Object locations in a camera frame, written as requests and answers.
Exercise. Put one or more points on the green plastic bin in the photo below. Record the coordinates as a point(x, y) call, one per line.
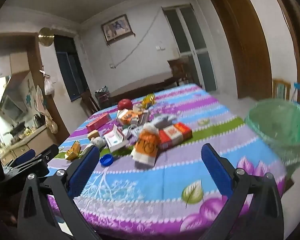
point(277, 127)

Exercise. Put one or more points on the yellow snack bag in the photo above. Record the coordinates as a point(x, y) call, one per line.
point(149, 100)

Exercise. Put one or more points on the hanging white plastic bag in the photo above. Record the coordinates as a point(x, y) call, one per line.
point(49, 85)

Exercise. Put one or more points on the pink white box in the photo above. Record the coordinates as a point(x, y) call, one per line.
point(115, 138)

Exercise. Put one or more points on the orange white box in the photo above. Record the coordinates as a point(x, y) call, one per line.
point(128, 116)

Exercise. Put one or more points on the grey crumpled paper ball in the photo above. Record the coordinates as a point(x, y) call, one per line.
point(98, 142)

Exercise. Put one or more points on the blue bottle cap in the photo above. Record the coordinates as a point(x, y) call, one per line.
point(106, 160)

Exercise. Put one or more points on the framed wall picture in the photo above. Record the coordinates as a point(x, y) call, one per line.
point(117, 28)

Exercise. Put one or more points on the orange paper cup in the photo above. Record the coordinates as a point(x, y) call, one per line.
point(146, 143)

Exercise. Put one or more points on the brown wooden door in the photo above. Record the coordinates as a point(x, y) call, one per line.
point(240, 35)

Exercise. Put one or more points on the dark window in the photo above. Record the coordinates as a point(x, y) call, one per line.
point(70, 67)

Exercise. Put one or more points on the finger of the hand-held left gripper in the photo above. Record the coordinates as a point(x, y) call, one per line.
point(27, 155)
point(50, 151)

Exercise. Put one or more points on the flat red box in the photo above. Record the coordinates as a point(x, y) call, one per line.
point(98, 122)

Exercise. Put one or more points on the tan sponge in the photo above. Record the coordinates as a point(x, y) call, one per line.
point(93, 134)

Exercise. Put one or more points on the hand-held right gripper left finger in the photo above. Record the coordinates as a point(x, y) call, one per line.
point(86, 165)

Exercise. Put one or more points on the red carton box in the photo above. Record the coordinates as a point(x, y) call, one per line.
point(176, 135)

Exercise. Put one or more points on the black waste basket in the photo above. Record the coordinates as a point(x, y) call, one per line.
point(102, 95)

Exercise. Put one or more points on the white wall switch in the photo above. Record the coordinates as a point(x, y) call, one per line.
point(160, 47)

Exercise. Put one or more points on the blue wall tag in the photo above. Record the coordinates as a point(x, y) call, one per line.
point(298, 86)

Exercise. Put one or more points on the small light wooden chair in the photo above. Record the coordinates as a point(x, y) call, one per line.
point(281, 88)

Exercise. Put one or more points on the steel kettle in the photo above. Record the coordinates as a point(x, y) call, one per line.
point(38, 121)

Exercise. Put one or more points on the white grey packaging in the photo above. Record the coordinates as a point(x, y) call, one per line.
point(163, 122)

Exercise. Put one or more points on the glass door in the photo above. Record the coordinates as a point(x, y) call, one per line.
point(190, 45)

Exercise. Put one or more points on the floral striped tablecloth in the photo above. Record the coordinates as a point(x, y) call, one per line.
point(180, 155)

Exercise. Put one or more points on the gold foil wrapper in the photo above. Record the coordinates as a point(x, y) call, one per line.
point(73, 150)

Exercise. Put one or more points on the range hood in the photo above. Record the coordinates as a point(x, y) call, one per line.
point(11, 103)

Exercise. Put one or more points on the red apple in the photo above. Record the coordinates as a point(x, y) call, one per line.
point(125, 104)

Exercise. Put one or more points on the gold round wall plate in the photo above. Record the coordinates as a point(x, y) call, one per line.
point(46, 36)

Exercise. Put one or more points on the dark wooden bench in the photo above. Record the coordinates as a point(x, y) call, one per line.
point(145, 82)

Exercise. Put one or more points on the brown wooden chair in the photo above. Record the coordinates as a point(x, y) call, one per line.
point(89, 102)

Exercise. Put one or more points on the kitchen counter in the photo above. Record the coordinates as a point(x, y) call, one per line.
point(22, 142)

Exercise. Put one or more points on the dark wooden chair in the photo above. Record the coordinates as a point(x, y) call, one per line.
point(180, 68)

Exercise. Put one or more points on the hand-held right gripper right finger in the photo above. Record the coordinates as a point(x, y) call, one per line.
point(216, 170)

